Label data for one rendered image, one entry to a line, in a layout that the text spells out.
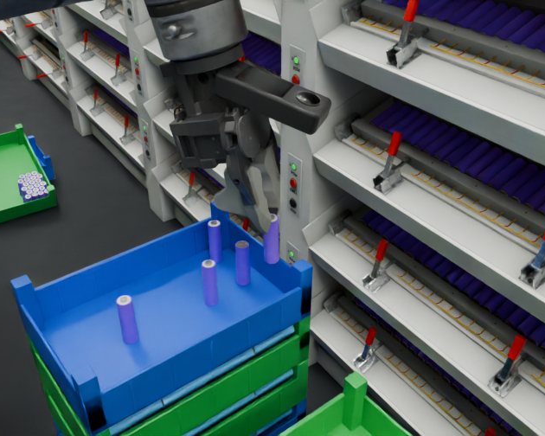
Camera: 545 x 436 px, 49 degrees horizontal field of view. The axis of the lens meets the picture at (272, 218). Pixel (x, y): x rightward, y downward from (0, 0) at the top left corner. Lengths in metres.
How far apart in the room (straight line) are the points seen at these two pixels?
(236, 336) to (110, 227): 1.18
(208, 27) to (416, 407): 0.78
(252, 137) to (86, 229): 1.26
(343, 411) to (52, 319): 0.38
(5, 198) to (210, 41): 1.50
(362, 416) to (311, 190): 0.46
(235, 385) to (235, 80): 0.37
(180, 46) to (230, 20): 0.05
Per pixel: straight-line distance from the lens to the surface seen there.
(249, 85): 0.61
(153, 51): 1.56
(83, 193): 2.04
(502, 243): 0.85
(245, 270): 0.81
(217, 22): 0.60
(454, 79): 0.81
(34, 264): 1.77
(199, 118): 0.64
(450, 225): 0.88
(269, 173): 0.68
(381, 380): 1.17
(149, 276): 0.86
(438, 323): 1.00
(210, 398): 0.76
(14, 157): 2.14
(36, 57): 2.85
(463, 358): 0.97
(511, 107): 0.76
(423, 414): 1.13
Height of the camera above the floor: 1.02
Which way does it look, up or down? 34 degrees down
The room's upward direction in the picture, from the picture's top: straight up
